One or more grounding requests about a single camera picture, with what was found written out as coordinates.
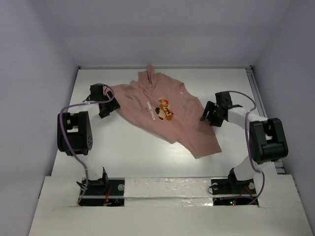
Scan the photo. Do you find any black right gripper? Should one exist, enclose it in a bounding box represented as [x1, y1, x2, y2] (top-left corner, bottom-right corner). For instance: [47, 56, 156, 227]
[200, 100, 223, 127]

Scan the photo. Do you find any pink printed t-shirt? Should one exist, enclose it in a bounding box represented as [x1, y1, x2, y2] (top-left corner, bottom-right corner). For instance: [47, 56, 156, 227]
[112, 65, 221, 159]

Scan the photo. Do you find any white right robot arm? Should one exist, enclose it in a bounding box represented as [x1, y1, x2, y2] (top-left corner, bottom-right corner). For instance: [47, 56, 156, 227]
[200, 91, 288, 193]

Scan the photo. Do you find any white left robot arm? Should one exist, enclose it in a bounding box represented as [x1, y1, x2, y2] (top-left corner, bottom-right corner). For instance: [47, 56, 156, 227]
[57, 84, 120, 188]

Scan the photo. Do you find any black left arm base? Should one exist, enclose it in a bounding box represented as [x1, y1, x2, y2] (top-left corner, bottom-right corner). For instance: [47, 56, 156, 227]
[79, 178, 125, 207]

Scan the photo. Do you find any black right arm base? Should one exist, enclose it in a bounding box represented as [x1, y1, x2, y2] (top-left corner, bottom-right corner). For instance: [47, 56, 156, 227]
[207, 178, 258, 206]

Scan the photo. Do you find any white foam front board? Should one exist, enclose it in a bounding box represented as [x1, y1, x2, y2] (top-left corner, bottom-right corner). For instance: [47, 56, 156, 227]
[30, 175, 312, 236]

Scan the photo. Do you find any aluminium back table rail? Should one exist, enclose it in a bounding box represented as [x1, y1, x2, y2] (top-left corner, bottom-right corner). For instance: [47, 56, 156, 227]
[78, 65, 252, 70]

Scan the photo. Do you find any aluminium table rail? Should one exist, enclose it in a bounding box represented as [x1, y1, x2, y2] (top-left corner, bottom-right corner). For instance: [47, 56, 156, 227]
[78, 65, 252, 70]
[245, 68, 286, 175]

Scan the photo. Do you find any aluminium right table rail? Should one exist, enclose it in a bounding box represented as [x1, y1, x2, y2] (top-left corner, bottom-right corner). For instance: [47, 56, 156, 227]
[245, 68, 286, 175]

